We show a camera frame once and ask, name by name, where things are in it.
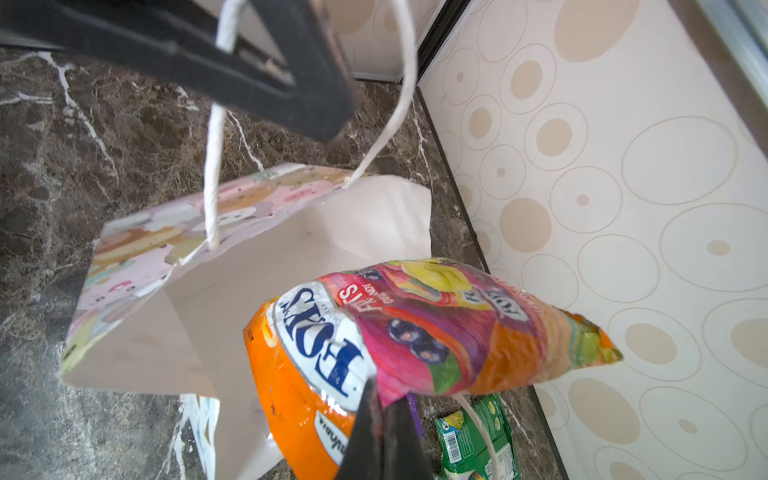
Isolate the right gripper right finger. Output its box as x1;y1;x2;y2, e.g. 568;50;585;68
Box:
383;398;433;480

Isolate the far green snack bag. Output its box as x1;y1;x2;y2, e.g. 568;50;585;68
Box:
433;393;521;480

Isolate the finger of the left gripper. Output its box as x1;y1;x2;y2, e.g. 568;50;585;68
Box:
1;1;359;142
250;0;359;102

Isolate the black right frame post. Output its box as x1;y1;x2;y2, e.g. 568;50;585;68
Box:
417;0;471;80

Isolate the white paper gift bag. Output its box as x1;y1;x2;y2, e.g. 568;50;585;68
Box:
58;0;433;480

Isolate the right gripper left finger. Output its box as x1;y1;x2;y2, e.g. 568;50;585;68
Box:
335;378;383;480

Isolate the Fox's fruits candy bag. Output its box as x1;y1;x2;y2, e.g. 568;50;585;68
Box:
243;258;623;479

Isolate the horizontal aluminium back bar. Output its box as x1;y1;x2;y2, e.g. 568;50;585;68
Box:
697;0;767;106

